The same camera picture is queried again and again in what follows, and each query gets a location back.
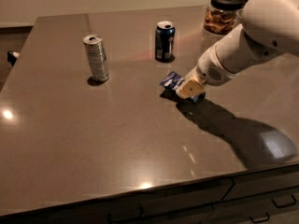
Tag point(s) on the black drawer handle right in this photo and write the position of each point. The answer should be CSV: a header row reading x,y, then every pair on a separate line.
x,y
285,201

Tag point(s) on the blue rxbar blueberry wrapper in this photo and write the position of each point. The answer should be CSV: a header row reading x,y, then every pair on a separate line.
x,y
171,83

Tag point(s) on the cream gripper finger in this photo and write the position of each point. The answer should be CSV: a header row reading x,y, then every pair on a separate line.
x,y
189,88

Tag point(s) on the blue pepsi can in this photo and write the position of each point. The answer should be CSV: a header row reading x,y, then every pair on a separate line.
x,y
164,41

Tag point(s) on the tall silver can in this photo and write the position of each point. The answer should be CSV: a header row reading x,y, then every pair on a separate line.
x,y
94,45

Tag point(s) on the dark object at left edge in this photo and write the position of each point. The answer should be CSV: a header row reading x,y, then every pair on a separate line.
x,y
12,57

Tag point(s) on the black drawer handle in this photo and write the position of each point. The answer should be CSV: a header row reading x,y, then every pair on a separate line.
x,y
259,219
285,201
123,213

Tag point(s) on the black drawer handle lower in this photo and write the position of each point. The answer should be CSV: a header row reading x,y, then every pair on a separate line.
x,y
259,219

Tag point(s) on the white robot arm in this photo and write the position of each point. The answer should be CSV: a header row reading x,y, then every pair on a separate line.
x,y
267,29

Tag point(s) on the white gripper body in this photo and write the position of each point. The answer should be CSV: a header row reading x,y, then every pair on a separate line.
x,y
207,71

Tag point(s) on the dark cabinet drawers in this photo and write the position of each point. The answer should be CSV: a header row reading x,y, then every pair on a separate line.
x,y
226,199

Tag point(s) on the glass jar with black lid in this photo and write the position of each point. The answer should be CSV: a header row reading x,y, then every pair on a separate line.
x,y
220,15

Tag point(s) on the black drawer handle left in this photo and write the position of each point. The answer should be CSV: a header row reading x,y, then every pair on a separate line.
x,y
123,213

